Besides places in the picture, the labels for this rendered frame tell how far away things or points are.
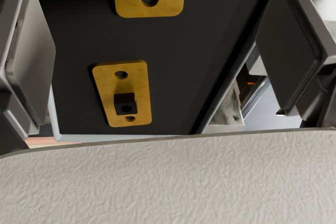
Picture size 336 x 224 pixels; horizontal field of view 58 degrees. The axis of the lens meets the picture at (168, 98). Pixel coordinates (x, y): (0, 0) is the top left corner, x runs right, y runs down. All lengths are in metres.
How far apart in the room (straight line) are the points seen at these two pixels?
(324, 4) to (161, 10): 0.19
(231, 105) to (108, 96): 0.34
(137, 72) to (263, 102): 0.41
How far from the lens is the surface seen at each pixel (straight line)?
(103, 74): 0.22
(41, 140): 2.27
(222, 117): 0.52
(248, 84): 0.67
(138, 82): 0.23
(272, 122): 0.68
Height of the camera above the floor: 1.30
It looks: 35 degrees down
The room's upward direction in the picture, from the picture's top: 173 degrees clockwise
